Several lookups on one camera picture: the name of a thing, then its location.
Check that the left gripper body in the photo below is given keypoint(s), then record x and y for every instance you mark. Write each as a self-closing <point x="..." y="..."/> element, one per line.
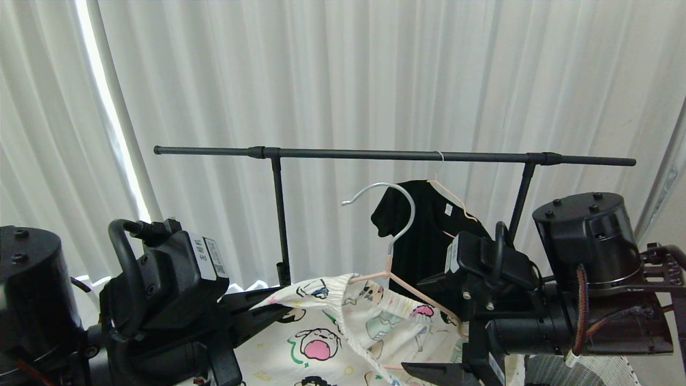
<point x="161" y="364"/>

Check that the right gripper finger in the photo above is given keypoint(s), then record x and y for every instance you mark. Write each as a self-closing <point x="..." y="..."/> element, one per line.
<point x="445" y="375"/>

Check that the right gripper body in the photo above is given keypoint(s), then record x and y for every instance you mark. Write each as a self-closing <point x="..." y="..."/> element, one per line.
<point x="536" y="332"/>

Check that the pink clothes hanger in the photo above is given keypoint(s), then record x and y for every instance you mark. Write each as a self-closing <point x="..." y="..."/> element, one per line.
<point x="471" y="217"/>
<point x="388" y="262"/>

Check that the cream printed garment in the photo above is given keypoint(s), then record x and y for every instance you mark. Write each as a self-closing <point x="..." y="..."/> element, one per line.
<point x="321" y="316"/>

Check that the black short-sleeved shirt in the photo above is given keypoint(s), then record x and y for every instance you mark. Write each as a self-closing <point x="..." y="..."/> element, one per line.
<point x="423" y="225"/>

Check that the white laundry basket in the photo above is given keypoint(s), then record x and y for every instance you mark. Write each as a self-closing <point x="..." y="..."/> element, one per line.
<point x="589" y="375"/>

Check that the black clothes rack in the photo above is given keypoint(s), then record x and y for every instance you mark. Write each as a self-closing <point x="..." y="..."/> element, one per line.
<point x="348" y="154"/>

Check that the white curtain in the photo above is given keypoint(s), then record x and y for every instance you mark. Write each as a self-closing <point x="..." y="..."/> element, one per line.
<point x="348" y="69"/>

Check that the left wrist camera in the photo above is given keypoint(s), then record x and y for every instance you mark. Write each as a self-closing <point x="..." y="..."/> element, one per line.
<point x="171" y="289"/>

